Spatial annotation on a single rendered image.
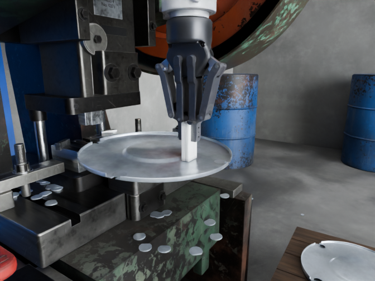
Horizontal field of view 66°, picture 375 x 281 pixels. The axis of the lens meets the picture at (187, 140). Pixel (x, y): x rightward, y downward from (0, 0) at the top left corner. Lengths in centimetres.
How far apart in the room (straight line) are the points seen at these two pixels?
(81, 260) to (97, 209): 9
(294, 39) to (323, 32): 32
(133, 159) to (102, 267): 18
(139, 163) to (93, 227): 14
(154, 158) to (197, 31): 22
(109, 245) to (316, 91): 343
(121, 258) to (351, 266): 74
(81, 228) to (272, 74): 354
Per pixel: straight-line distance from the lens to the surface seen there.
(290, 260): 104
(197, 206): 66
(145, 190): 59
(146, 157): 51
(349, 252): 114
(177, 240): 62
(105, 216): 57
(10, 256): 36
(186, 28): 46
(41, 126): 69
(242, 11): 83
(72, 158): 64
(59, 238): 52
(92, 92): 59
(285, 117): 389
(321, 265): 104
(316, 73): 377
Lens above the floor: 95
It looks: 14 degrees down
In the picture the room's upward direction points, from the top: straight up
